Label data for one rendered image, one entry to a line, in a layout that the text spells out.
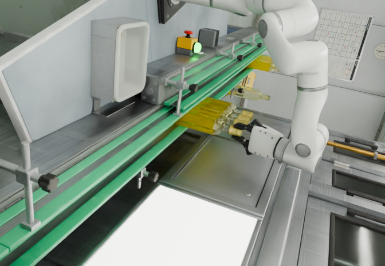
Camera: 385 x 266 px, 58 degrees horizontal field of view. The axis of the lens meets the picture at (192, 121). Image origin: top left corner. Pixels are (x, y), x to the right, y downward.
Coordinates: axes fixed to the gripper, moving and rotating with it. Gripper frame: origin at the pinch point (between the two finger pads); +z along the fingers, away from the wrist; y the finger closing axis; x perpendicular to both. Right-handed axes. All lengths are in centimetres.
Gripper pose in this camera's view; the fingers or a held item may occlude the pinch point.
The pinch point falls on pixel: (239, 132)
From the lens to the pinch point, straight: 123.8
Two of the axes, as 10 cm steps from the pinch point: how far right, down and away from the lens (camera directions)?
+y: 1.3, -9.1, -3.8
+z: -7.9, -3.3, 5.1
